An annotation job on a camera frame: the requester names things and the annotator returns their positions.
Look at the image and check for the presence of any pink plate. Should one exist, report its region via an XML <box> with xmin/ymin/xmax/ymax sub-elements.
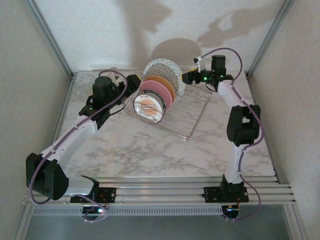
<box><xmin>138</xmin><ymin>80</ymin><xmax>173</xmax><ymax>111</ymax></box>

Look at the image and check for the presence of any orange sunburst print plate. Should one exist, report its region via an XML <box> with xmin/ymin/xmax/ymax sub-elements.
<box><xmin>132</xmin><ymin>94</ymin><xmax>165</xmax><ymax>125</ymax></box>

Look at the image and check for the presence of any lit control board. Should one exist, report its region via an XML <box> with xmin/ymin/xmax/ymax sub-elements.
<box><xmin>81</xmin><ymin>206</ymin><xmax>109</xmax><ymax>222</ymax></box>
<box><xmin>221</xmin><ymin>204</ymin><xmax>241</xmax><ymax>223</ymax></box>

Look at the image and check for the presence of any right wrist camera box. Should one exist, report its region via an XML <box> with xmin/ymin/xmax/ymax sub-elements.
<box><xmin>192</xmin><ymin>56</ymin><xmax>204</xmax><ymax>74</ymax></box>

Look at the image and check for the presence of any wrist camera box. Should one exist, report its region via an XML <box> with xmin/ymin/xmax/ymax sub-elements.
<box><xmin>108</xmin><ymin>66</ymin><xmax>122</xmax><ymax>82</ymax></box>
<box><xmin>192</xmin><ymin>56</ymin><xmax>204</xmax><ymax>74</ymax></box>

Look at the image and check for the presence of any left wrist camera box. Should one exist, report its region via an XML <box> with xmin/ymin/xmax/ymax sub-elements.
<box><xmin>108</xmin><ymin>66</ymin><xmax>122</xmax><ymax>82</ymax></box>

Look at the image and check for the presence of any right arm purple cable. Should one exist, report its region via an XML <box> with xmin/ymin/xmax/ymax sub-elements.
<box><xmin>199</xmin><ymin>47</ymin><xmax>267</xmax><ymax>222</ymax></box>

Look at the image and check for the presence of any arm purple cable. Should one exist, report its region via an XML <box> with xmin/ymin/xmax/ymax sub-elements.
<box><xmin>27</xmin><ymin>69</ymin><xmax>128</xmax><ymax>223</ymax></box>
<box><xmin>199</xmin><ymin>47</ymin><xmax>267</xmax><ymax>222</ymax></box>

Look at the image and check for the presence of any aluminium table side rail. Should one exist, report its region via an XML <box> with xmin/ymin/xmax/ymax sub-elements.
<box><xmin>246</xmin><ymin>74</ymin><xmax>280</xmax><ymax>182</ymax></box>
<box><xmin>49</xmin><ymin>74</ymin><xmax>77</xmax><ymax>151</ymax></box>

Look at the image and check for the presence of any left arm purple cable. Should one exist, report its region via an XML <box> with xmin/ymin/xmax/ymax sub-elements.
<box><xmin>27</xmin><ymin>69</ymin><xmax>128</xmax><ymax>223</ymax></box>

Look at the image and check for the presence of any aluminium frame post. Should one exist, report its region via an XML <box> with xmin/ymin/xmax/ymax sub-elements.
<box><xmin>23</xmin><ymin>0</ymin><xmax>77</xmax><ymax>79</ymax></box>
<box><xmin>246</xmin><ymin>0</ymin><xmax>296</xmax><ymax>79</ymax></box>

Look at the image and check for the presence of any metal wire dish rack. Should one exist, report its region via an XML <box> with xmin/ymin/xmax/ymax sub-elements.
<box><xmin>122</xmin><ymin>82</ymin><xmax>213</xmax><ymax>143</ymax></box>

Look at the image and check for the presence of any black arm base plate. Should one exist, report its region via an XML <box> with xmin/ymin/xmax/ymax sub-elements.
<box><xmin>70</xmin><ymin>186</ymin><xmax>117</xmax><ymax>204</ymax></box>
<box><xmin>203</xmin><ymin>186</ymin><xmax>250</xmax><ymax>204</ymax></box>

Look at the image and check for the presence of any aluminium mounting rail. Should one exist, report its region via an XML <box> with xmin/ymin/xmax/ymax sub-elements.
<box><xmin>23</xmin><ymin>176</ymin><xmax>298</xmax><ymax>207</ymax></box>

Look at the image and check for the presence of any grey slotted cable duct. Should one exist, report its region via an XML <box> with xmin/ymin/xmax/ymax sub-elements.
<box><xmin>31</xmin><ymin>206</ymin><xmax>224</xmax><ymax>217</ymax></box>

